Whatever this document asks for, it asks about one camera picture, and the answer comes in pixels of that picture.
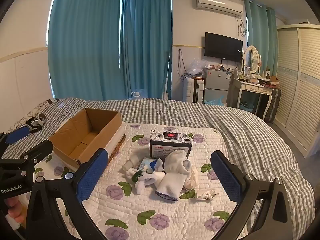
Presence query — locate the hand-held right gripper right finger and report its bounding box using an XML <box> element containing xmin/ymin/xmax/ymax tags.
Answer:
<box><xmin>211</xmin><ymin>151</ymin><xmax>295</xmax><ymax>240</ymax></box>

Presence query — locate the floral print pillow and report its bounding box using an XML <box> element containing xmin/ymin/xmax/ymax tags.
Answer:
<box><xmin>14</xmin><ymin>99</ymin><xmax>60</xmax><ymax>128</ymax></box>

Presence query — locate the beige cloth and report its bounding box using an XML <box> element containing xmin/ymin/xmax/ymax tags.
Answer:
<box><xmin>182</xmin><ymin>169</ymin><xmax>199</xmax><ymax>190</ymax></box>

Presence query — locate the clear plastic bag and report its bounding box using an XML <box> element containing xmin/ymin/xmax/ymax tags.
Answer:
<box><xmin>186</xmin><ymin>59</ymin><xmax>208</xmax><ymax>77</ymax></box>

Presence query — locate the brown cardboard box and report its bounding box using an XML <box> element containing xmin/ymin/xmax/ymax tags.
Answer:
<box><xmin>48</xmin><ymin>108</ymin><xmax>126</xmax><ymax>172</ymax></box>

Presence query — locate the teal storage basket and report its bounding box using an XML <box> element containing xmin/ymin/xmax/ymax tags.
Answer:
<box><xmin>237</xmin><ymin>101</ymin><xmax>255</xmax><ymax>112</ymax></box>

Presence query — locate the wide teal curtain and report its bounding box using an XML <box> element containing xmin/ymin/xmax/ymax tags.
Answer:
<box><xmin>47</xmin><ymin>0</ymin><xmax>123</xmax><ymax>100</ymax></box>

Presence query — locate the white suitcase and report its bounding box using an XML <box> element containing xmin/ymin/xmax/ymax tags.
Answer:
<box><xmin>182</xmin><ymin>77</ymin><xmax>205</xmax><ymax>103</ymax></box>

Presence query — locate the light teal curtain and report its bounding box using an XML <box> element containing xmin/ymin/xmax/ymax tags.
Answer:
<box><xmin>244</xmin><ymin>0</ymin><xmax>278</xmax><ymax>90</ymax></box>

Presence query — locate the dark suitcase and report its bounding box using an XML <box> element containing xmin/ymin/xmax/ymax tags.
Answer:
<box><xmin>264</xmin><ymin>87</ymin><xmax>282</xmax><ymax>123</ymax></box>

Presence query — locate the white cloth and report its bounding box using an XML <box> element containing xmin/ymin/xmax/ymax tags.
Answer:
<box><xmin>124</xmin><ymin>154</ymin><xmax>144</xmax><ymax>173</ymax></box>

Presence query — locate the white mop pole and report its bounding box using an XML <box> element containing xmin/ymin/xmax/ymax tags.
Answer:
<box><xmin>162</xmin><ymin>45</ymin><xmax>173</xmax><ymax>100</ymax></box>

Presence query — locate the white air conditioner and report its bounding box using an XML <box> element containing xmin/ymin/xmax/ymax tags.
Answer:
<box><xmin>196</xmin><ymin>0</ymin><xmax>244</xmax><ymax>17</ymax></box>

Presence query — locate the white dressing table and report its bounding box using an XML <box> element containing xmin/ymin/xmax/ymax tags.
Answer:
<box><xmin>230</xmin><ymin>76</ymin><xmax>274</xmax><ymax>120</ymax></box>

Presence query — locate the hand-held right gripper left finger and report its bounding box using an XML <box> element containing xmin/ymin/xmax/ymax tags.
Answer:
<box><xmin>25</xmin><ymin>148</ymin><xmax>109</xmax><ymax>240</ymax></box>

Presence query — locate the cream louvred wardrobe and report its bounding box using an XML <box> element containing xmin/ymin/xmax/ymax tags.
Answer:
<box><xmin>271</xmin><ymin>24</ymin><xmax>320</xmax><ymax>158</ymax></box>

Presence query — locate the person's left hand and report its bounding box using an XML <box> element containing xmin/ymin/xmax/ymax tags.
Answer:
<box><xmin>4</xmin><ymin>196</ymin><xmax>26</xmax><ymax>228</ymax></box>

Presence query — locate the black hanging cable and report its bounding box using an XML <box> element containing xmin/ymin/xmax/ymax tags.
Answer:
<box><xmin>177</xmin><ymin>49</ymin><xmax>187</xmax><ymax>80</ymax></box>

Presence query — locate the clear water jug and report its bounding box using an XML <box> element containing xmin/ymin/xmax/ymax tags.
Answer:
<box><xmin>130</xmin><ymin>89</ymin><xmax>148</xmax><ymax>99</ymax></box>

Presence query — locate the black wall television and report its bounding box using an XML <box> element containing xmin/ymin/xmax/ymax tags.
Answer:
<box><xmin>204</xmin><ymin>32</ymin><xmax>243</xmax><ymax>63</ymax></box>

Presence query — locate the oval white mirror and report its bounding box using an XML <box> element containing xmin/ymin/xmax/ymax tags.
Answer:
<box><xmin>243</xmin><ymin>45</ymin><xmax>260</xmax><ymax>75</ymax></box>

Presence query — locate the cream sock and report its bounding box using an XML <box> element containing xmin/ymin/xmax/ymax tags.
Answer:
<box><xmin>196</xmin><ymin>189</ymin><xmax>220</xmax><ymax>201</ymax></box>

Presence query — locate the white green sock bundle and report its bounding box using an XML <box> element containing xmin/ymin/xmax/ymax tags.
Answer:
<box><xmin>126</xmin><ymin>169</ymin><xmax>165</xmax><ymax>194</ymax></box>

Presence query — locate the blue white soft packet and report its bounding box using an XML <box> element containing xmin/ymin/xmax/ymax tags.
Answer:
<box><xmin>140</xmin><ymin>157</ymin><xmax>164</xmax><ymax>173</ymax></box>

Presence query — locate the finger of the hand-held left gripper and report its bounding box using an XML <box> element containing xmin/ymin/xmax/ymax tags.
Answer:
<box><xmin>0</xmin><ymin>140</ymin><xmax>54</xmax><ymax>178</ymax></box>
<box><xmin>0</xmin><ymin>126</ymin><xmax>30</xmax><ymax>155</ymax></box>

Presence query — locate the narrow teal curtain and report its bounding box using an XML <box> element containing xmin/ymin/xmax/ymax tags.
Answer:
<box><xmin>120</xmin><ymin>0</ymin><xmax>173</xmax><ymax>100</ymax></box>

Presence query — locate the black floral tissue pack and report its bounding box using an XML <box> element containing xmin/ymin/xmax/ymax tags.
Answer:
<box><xmin>149</xmin><ymin>127</ymin><xmax>193</xmax><ymax>160</ymax></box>

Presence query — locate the black white headset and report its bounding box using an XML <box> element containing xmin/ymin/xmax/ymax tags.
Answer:
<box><xmin>25</xmin><ymin>114</ymin><xmax>47</xmax><ymax>133</ymax></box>

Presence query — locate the small grey fridge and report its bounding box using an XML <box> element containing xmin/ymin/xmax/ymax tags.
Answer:
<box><xmin>203</xmin><ymin>67</ymin><xmax>232</xmax><ymax>104</ymax></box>

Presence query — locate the white sock pair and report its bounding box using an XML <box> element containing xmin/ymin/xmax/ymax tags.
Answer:
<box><xmin>155</xmin><ymin>149</ymin><xmax>192</xmax><ymax>202</ymax></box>

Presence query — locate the blue plastic bag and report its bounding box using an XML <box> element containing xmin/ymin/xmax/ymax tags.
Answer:
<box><xmin>204</xmin><ymin>95</ymin><xmax>228</xmax><ymax>105</ymax></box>

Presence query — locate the floral quilted mat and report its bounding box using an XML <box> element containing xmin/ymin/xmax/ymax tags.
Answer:
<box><xmin>32</xmin><ymin>124</ymin><xmax>250</xmax><ymax>240</ymax></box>

